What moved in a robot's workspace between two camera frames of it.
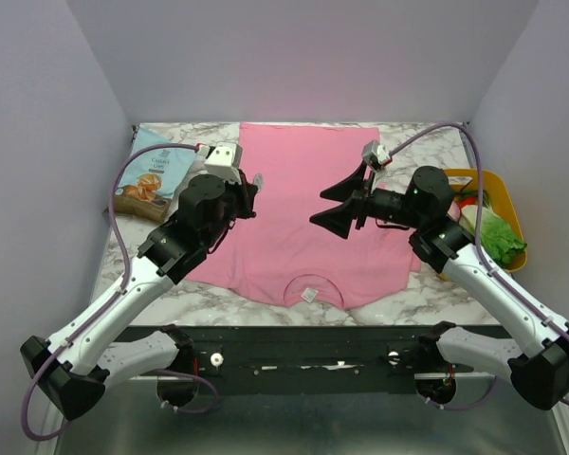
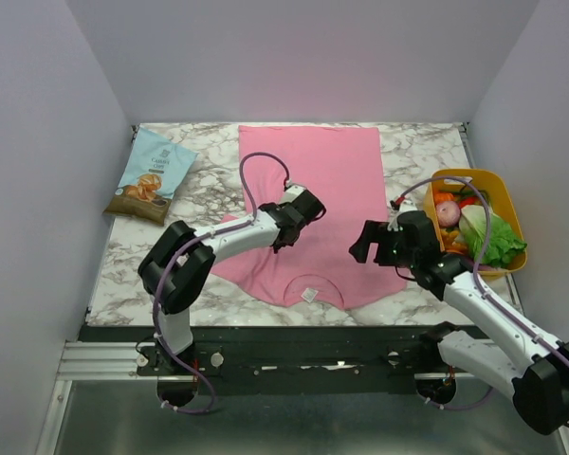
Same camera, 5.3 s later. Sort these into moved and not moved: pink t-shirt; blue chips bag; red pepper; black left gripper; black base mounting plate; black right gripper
Moved: black left gripper; black right gripper
Not moved: blue chips bag; pink t-shirt; black base mounting plate; red pepper
